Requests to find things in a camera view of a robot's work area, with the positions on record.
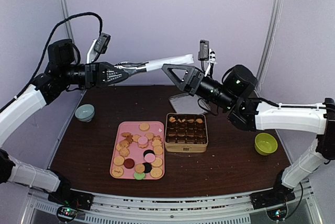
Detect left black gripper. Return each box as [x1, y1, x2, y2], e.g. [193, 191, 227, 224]
[60, 61, 128, 89]

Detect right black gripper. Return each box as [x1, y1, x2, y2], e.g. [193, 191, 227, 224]
[162, 63, 237, 111]

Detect metal serving tongs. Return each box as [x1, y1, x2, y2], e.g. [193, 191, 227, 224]
[115, 54, 194, 76]

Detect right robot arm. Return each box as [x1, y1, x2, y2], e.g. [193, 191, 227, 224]
[162, 64, 334, 204]

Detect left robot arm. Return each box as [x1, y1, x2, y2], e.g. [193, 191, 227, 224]
[1, 39, 129, 205]

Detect silver tin lid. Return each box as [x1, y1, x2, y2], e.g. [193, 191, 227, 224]
[169, 93, 210, 115]

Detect pale blue ceramic bowl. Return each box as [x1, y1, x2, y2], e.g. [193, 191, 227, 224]
[75, 104, 95, 122]

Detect gold cookie tin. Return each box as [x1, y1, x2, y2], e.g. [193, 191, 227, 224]
[164, 113, 208, 153]

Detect lone yellow sandwich cookie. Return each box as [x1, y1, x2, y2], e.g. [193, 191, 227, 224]
[139, 122, 150, 131]

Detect gingerbread brown leaf cookie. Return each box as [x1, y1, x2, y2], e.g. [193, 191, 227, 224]
[121, 132, 133, 143]

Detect chocolate chip cookie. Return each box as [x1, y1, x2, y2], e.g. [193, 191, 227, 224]
[116, 140, 130, 151]

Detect pink sandwich cookie upper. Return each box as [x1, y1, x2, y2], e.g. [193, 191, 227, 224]
[138, 136, 148, 145]

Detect pink sandwich cookie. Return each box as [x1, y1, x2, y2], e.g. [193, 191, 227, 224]
[144, 153, 156, 163]
[138, 136, 148, 145]

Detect pink plastic tray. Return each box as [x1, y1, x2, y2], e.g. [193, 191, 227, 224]
[110, 121, 165, 180]

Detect round tan cookie right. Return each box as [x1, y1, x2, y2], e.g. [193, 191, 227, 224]
[153, 145, 164, 155]

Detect black sandwich cookie upper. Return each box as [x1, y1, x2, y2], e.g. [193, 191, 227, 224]
[143, 149, 155, 157]

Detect black sandwich cookie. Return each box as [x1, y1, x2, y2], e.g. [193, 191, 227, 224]
[143, 149, 155, 157]
[143, 162, 152, 173]

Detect pink sandwich cookie lower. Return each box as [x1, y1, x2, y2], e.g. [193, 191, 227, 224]
[144, 153, 156, 163]

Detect yellow dotted cookie middle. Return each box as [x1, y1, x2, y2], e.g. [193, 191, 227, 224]
[151, 157, 163, 167]

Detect brown chocolate cookie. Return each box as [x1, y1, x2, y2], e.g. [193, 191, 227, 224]
[124, 158, 135, 169]

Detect black sandwich cookie lower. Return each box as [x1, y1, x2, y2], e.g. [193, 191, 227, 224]
[143, 162, 152, 173]

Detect yellow cookie with pink sword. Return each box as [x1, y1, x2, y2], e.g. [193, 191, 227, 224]
[110, 166, 124, 178]

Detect yellow dotted cookie corner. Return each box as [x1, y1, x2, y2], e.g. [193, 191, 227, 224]
[150, 167, 163, 178]

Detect green sandwich cookie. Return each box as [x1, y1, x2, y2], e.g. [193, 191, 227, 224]
[133, 172, 146, 180]

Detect green plastic bowl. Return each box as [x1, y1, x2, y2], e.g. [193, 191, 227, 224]
[254, 133, 278, 156]

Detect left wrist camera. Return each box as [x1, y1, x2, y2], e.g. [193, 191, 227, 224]
[86, 33, 111, 64]

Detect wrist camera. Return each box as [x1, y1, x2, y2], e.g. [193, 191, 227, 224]
[86, 33, 111, 64]
[198, 39, 217, 77]

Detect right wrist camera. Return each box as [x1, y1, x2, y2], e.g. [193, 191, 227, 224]
[198, 39, 217, 77]

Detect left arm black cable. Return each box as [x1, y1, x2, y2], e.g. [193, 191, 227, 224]
[28, 12, 104, 83]

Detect left aluminium frame post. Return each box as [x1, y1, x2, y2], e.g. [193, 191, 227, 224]
[59, 0, 75, 43]

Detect aluminium frame post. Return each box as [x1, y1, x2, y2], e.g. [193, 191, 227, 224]
[255, 0, 283, 95]
[59, 0, 75, 43]

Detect front aluminium rail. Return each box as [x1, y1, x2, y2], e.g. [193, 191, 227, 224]
[26, 179, 314, 224]

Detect right aluminium frame post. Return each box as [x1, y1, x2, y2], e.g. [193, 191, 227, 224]
[255, 0, 283, 95]

